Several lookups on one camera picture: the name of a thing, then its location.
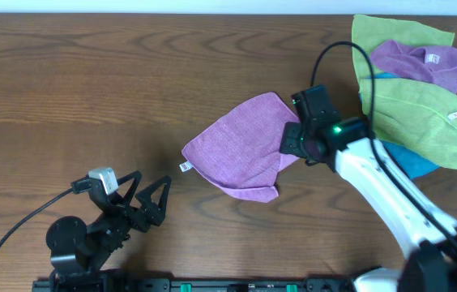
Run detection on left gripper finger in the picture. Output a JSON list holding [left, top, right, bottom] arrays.
[[135, 175, 172, 215], [115, 170, 143, 206]]

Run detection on purple microfiber cloth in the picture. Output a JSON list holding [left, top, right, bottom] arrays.
[[180, 92, 299, 203]]

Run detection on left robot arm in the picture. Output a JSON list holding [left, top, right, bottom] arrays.
[[45, 168, 172, 291]]

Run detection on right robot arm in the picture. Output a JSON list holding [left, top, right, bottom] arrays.
[[280, 85, 457, 291]]

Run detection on blue cloth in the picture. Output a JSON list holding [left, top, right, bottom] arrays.
[[358, 71, 442, 181]]

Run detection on large green cloth top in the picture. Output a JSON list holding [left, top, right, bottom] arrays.
[[351, 15, 455, 58]]

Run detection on green cloth with label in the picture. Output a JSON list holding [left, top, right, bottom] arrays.
[[359, 78, 457, 170]]

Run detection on purple cloth with label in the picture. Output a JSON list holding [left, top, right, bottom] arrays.
[[370, 40, 457, 93]]

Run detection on left black cable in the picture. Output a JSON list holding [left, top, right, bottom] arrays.
[[0, 187, 75, 292]]

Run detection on black cable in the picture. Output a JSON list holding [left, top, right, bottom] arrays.
[[310, 41, 457, 281], [0, 187, 75, 292]]

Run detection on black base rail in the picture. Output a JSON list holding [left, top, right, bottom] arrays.
[[31, 278, 355, 292]]

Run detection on right black cable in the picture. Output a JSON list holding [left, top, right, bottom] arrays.
[[310, 41, 457, 281]]

